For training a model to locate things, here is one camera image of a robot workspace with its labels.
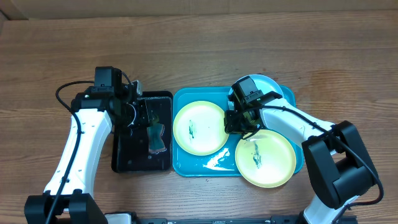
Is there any green scrub sponge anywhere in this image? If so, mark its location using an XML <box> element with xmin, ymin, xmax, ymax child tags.
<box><xmin>147</xmin><ymin>122</ymin><xmax>167</xmax><ymax>154</ymax></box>

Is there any yellow plate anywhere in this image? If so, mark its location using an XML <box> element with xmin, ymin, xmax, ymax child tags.
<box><xmin>173</xmin><ymin>101</ymin><xmax>229</xmax><ymax>156</ymax></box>
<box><xmin>235</xmin><ymin>129</ymin><xmax>296</xmax><ymax>188</ymax></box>

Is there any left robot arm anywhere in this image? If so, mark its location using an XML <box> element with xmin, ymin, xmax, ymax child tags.
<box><xmin>24</xmin><ymin>86</ymin><xmax>173</xmax><ymax>223</ymax></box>

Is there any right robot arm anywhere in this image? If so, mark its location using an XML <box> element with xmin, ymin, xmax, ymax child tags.
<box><xmin>225</xmin><ymin>90</ymin><xmax>384</xmax><ymax>223</ymax></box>

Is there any black tray with water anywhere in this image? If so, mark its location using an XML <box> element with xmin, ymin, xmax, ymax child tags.
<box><xmin>111</xmin><ymin>91</ymin><xmax>173</xmax><ymax>173</ymax></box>

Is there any light blue plate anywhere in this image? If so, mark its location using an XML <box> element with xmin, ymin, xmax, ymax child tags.
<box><xmin>236</xmin><ymin>74</ymin><xmax>284</xmax><ymax>97</ymax></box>

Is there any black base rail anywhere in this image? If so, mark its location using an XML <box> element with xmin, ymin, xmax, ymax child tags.
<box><xmin>105</xmin><ymin>212</ymin><xmax>307</xmax><ymax>224</ymax></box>

